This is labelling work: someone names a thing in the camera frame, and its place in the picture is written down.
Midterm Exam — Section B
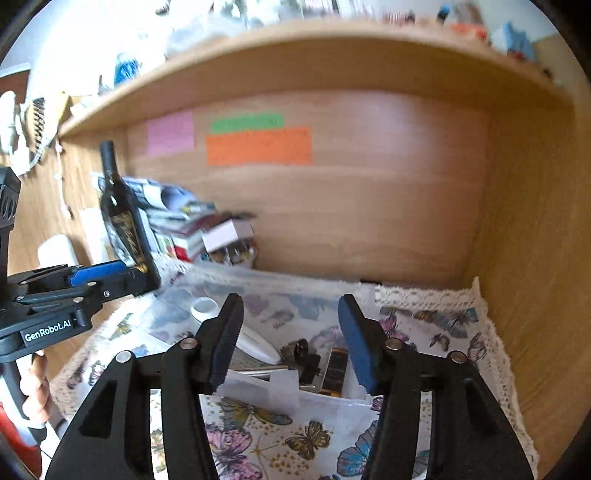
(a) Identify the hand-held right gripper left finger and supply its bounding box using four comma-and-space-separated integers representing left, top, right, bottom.
44, 293, 245, 480

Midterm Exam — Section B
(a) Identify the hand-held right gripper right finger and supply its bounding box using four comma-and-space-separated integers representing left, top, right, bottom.
338, 294, 536, 480

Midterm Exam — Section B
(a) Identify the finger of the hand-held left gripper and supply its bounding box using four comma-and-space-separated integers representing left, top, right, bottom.
69, 260, 128, 287
74, 267, 160, 307

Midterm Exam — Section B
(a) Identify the white handheld massager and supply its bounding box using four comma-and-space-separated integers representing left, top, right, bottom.
190, 297, 283, 366

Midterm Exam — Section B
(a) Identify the black gold lighter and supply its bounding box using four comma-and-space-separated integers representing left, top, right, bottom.
320, 348, 348, 397

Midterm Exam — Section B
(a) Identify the clear plastic storage box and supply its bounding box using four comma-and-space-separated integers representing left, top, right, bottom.
148, 270, 385, 417

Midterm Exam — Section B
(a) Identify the black clip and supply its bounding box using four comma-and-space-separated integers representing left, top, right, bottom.
281, 338, 322, 385

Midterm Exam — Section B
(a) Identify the dark wine bottle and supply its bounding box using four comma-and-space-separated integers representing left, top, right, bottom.
99, 140, 160, 296

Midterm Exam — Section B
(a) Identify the white charger plug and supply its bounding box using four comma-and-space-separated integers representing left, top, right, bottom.
270, 369, 302, 394

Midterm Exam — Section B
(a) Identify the person's left hand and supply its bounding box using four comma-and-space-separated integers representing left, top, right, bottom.
20, 350, 52, 424

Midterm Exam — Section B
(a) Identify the white handwritten note paper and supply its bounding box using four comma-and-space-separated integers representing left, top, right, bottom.
78, 207, 112, 265

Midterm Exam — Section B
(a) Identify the white cylindrical bottle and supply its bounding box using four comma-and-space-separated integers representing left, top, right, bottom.
37, 234, 82, 270

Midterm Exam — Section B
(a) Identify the stack of magazines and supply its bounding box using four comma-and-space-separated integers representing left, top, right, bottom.
95, 174, 219, 264

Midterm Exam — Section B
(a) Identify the basket of small trinkets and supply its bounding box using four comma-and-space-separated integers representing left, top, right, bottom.
207, 244, 258, 269

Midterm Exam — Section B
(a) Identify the small white card box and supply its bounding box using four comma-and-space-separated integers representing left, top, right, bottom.
202, 220, 256, 253

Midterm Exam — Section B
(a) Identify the butterfly print lace tablecloth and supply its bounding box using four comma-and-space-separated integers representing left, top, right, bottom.
48, 263, 540, 480

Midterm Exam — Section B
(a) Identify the pink sticky note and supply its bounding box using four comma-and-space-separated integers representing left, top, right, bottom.
147, 110, 195, 158

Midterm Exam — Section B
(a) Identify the orange sticky note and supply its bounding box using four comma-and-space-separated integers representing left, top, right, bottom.
206, 128, 314, 167

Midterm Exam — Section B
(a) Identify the green sticky note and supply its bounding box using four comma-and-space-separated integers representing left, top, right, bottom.
209, 113, 284, 135

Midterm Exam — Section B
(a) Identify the wooden shelf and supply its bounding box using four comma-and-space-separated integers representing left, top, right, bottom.
58, 19, 575, 139

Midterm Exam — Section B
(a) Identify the blue toy box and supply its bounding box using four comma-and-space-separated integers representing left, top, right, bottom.
491, 20, 537, 64

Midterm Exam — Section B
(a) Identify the white charging cable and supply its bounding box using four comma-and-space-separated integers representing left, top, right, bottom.
52, 143, 75, 220

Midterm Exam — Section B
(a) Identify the black beaded strap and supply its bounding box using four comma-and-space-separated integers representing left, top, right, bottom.
28, 96, 49, 165

